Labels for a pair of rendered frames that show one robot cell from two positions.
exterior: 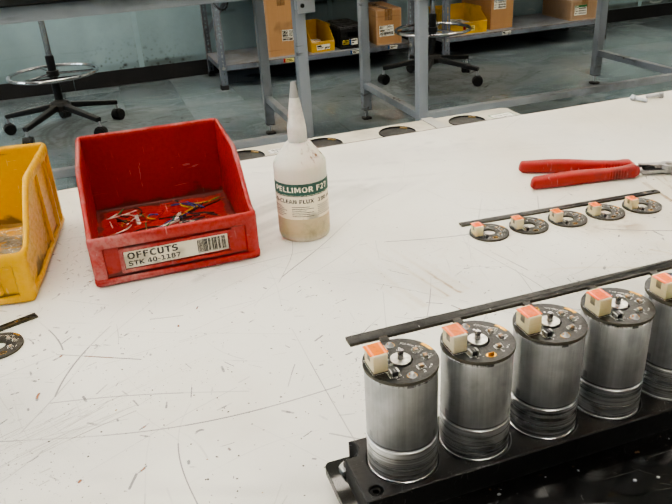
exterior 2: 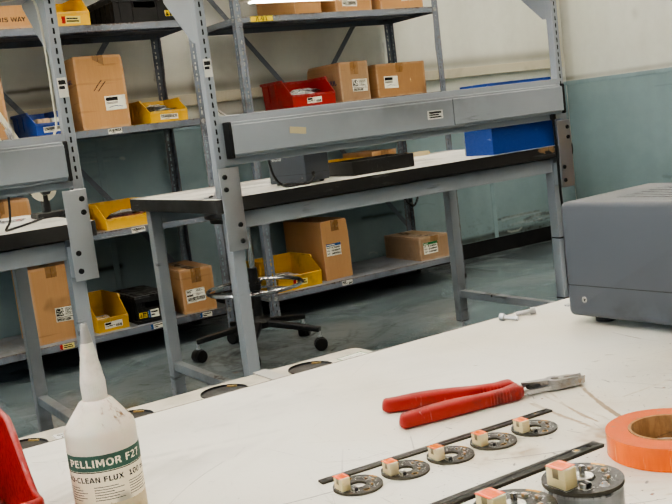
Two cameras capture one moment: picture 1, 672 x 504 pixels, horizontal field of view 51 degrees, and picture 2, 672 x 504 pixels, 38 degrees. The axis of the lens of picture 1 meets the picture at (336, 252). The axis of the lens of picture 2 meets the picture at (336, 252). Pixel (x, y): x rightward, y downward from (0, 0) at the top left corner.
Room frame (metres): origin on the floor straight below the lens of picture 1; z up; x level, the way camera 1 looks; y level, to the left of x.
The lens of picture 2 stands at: (-0.04, 0.01, 0.93)
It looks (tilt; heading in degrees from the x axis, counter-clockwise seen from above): 8 degrees down; 346
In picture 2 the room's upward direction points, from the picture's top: 7 degrees counter-clockwise
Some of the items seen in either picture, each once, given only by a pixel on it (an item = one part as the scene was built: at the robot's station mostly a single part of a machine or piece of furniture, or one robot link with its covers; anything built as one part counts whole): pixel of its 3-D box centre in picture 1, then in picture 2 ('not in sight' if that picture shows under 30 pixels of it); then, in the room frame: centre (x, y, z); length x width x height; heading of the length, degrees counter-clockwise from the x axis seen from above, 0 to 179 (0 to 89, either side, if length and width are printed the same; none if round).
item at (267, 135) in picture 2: not in sight; (411, 120); (2.86, -0.99, 0.90); 1.30 x 0.06 x 0.12; 108
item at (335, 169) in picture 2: not in sight; (370, 164); (3.02, -0.89, 0.77); 0.24 x 0.16 x 0.04; 107
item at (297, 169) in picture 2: not in sight; (298, 167); (2.91, -0.62, 0.80); 0.15 x 0.12 x 0.10; 37
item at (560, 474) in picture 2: (665, 285); (563, 474); (0.22, -0.12, 0.82); 0.01 x 0.01 x 0.01; 17
